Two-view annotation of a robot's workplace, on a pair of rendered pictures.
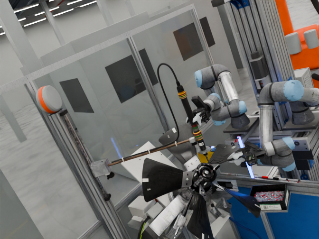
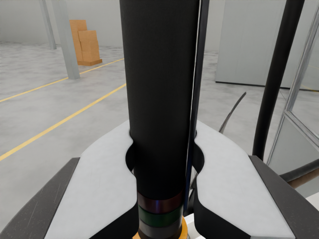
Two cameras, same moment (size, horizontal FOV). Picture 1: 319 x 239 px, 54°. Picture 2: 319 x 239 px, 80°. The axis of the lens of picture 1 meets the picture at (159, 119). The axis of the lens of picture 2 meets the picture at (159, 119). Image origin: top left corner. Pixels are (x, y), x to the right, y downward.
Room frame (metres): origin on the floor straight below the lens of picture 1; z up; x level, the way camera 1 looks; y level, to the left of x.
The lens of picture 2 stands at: (1.69, -0.23, 1.56)
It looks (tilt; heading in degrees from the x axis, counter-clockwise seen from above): 27 degrees down; 140
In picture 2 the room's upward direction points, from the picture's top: straight up
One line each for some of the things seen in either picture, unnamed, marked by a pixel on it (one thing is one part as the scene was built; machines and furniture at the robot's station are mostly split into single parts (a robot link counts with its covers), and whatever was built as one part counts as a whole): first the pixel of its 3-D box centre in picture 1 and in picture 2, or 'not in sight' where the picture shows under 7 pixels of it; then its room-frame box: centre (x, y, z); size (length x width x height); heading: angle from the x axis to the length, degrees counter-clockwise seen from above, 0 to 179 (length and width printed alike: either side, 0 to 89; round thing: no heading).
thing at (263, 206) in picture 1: (268, 197); not in sight; (1.62, -0.43, 0.84); 0.22 x 0.17 x 0.07; 57
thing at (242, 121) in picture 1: (239, 118); not in sight; (2.36, -0.60, 1.09); 0.15 x 0.15 x 0.10
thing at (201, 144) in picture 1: (192, 119); not in sight; (1.62, -0.16, 1.50); 0.04 x 0.04 x 0.46
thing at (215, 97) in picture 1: (212, 101); not in sight; (1.84, -0.34, 1.48); 0.11 x 0.08 x 0.09; 141
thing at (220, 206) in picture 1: (222, 208); not in sight; (1.60, -0.14, 0.91); 0.12 x 0.08 x 0.12; 40
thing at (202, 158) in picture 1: (211, 155); not in sight; (2.08, -0.25, 1.02); 0.16 x 0.10 x 0.11; 40
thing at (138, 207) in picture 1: (142, 209); not in sight; (1.94, 0.36, 0.91); 0.17 x 0.16 x 0.11; 40
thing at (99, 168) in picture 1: (100, 167); not in sight; (1.78, 0.44, 1.39); 0.10 x 0.07 x 0.08; 75
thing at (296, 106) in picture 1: (298, 98); not in sight; (1.99, -0.94, 1.20); 0.13 x 0.12 x 0.14; 38
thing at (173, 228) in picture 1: (176, 227); not in sight; (1.45, 0.14, 1.03); 0.15 x 0.10 x 0.14; 40
